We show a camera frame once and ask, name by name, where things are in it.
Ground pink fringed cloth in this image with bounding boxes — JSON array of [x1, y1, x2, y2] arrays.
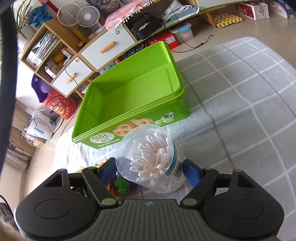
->
[[104, 0, 150, 31]]

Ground purple toy grapes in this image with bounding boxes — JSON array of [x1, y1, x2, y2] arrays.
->
[[108, 174, 137, 195]]

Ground grey checked floor mat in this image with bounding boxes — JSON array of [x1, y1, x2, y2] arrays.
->
[[55, 37, 295, 240]]

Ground black power cable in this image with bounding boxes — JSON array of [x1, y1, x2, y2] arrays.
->
[[147, 0, 214, 53]]

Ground wooden cabinet white drawers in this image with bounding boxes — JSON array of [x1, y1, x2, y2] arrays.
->
[[21, 19, 140, 97]]

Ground red cardboard box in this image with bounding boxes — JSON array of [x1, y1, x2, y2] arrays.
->
[[145, 31, 179, 50]]

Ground green plastic storage box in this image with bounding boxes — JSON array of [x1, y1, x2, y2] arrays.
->
[[72, 42, 190, 149]]

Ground cat picture frame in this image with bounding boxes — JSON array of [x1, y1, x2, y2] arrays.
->
[[86, 0, 127, 17]]

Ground potted green plant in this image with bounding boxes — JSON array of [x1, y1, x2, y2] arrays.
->
[[13, 1, 36, 40]]

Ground black handbag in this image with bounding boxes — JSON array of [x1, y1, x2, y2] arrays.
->
[[130, 13, 163, 40]]

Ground blue plush toy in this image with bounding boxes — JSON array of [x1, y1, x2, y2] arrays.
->
[[28, 4, 52, 27]]

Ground clear cotton swab jar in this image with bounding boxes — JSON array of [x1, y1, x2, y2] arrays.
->
[[115, 124, 186, 193]]

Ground white round fan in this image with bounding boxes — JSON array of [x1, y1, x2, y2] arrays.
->
[[76, 6, 102, 39]]

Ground clear plastic storage bin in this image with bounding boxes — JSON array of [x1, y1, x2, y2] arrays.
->
[[169, 23, 194, 44]]

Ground white decorative box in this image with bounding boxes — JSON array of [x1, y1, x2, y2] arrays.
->
[[233, 1, 269, 21]]

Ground long wooden tv bench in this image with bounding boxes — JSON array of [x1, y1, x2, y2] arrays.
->
[[122, 0, 296, 42]]

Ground purple bag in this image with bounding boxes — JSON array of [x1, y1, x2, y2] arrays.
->
[[31, 74, 52, 103]]

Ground yellow egg tray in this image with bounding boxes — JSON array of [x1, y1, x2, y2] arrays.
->
[[204, 12, 243, 28]]

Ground white paper bag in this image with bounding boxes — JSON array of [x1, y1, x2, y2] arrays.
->
[[24, 109, 56, 140]]

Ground white fan grille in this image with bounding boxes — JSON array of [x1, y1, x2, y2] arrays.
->
[[57, 3, 81, 27]]

